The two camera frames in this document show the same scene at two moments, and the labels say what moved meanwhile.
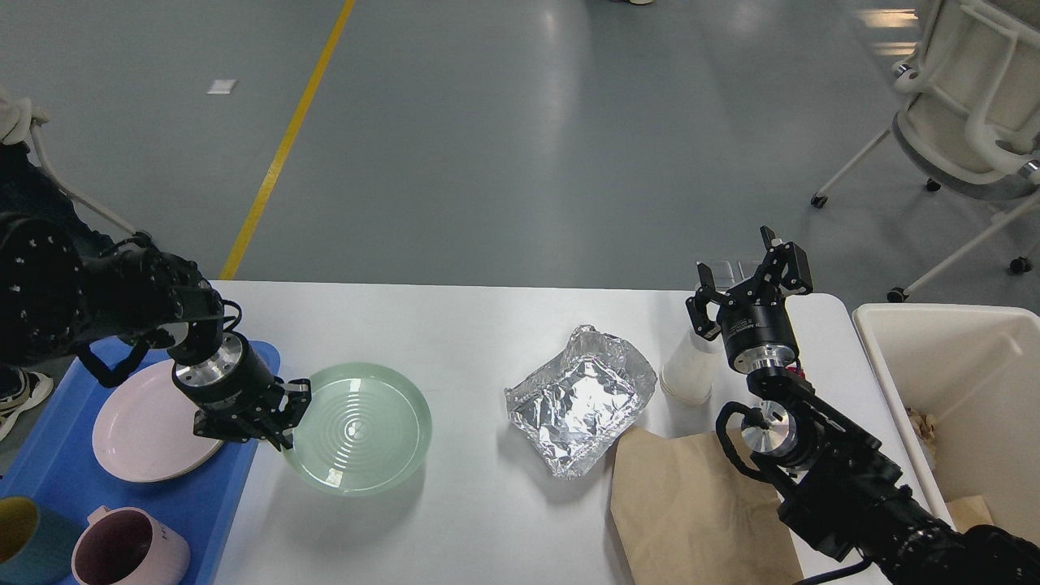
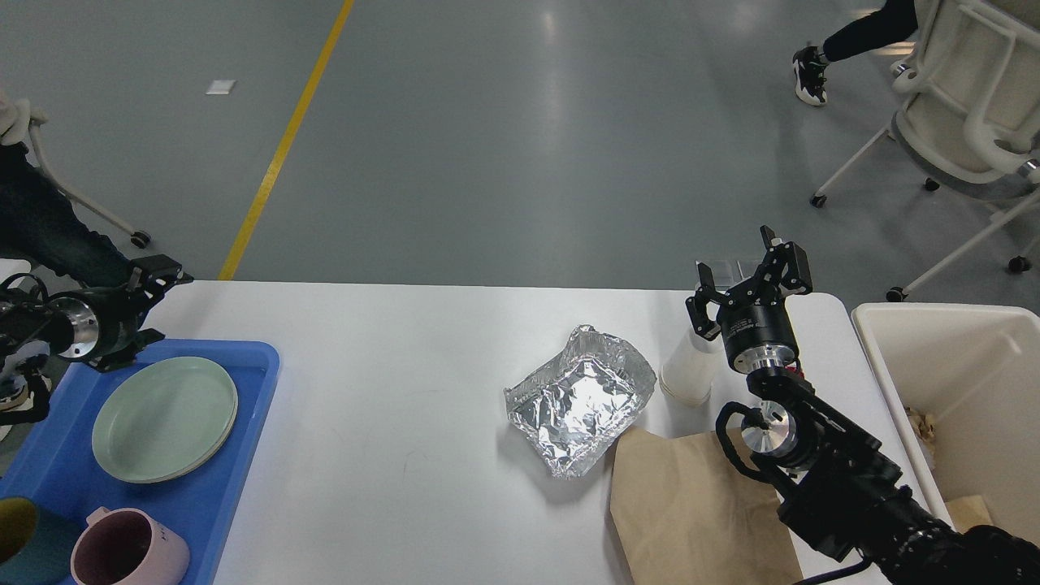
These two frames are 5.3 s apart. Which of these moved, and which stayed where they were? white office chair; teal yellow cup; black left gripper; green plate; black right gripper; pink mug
Moved: green plate; black left gripper
Stayed: white office chair; teal yellow cup; black right gripper; pink mug
